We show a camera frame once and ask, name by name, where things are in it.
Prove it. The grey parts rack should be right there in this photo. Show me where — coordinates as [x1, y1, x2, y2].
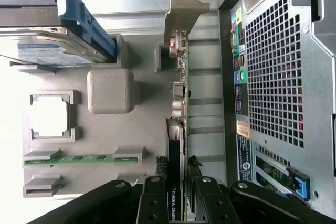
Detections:
[10, 34, 224, 200]

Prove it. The blue case latch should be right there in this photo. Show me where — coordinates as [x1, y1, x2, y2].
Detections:
[286, 167, 312, 201]

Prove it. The hard disk blue caddy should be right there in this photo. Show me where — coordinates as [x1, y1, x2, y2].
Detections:
[0, 0, 118, 69]

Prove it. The black PC case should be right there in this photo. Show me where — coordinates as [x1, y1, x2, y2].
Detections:
[219, 0, 336, 209]

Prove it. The silver CPU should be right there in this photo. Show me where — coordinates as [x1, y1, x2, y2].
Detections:
[33, 95, 70, 138]

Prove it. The green RAM stick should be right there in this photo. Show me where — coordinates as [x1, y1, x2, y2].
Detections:
[23, 155, 139, 166]

